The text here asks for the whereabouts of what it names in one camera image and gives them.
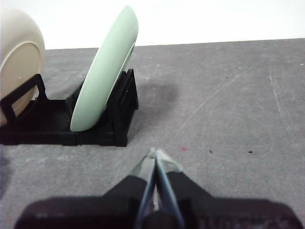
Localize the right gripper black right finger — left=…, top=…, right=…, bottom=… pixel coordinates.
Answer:
left=154, top=149, right=304, bottom=229

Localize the black plate rack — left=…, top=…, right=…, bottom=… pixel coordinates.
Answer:
left=0, top=68, right=140, bottom=147

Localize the cream round plate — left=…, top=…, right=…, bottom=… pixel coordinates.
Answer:
left=0, top=7, right=46, bottom=127

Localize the green round plate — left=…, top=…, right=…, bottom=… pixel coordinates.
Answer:
left=70, top=5, right=140, bottom=132

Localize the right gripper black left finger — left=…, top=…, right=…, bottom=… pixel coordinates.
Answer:
left=12, top=147, right=157, bottom=229

